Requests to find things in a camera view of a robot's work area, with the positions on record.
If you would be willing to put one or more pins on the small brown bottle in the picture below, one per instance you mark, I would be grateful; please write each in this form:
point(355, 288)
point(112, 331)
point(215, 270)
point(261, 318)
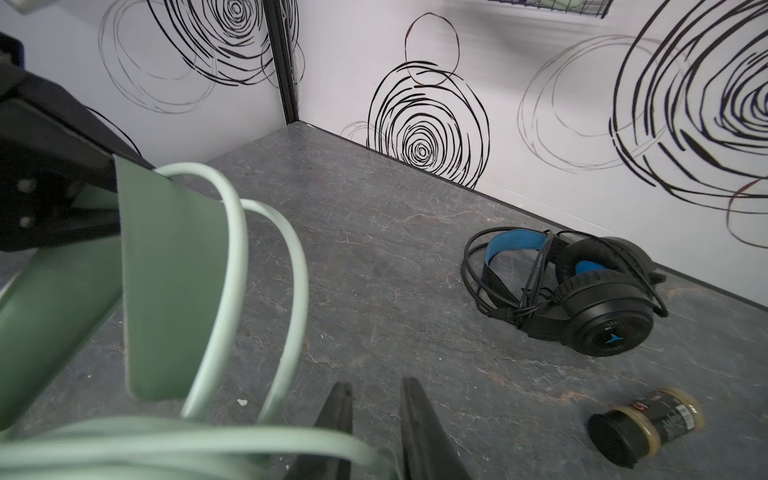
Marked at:
point(631, 432)

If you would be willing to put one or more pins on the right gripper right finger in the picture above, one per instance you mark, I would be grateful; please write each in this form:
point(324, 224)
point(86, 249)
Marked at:
point(427, 451)

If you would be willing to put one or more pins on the black wire basket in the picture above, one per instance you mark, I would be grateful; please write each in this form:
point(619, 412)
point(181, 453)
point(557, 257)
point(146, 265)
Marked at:
point(593, 8)

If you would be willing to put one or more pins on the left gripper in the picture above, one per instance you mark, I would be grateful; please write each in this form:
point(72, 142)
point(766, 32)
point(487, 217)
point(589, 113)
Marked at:
point(52, 148)

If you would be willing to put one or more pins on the mint green headphones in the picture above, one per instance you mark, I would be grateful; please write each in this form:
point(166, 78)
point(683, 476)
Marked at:
point(177, 270)

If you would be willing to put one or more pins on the black blue headphones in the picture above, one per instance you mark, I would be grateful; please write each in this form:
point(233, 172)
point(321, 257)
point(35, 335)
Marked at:
point(595, 295)

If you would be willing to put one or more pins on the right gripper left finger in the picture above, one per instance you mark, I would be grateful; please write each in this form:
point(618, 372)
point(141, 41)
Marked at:
point(335, 418)

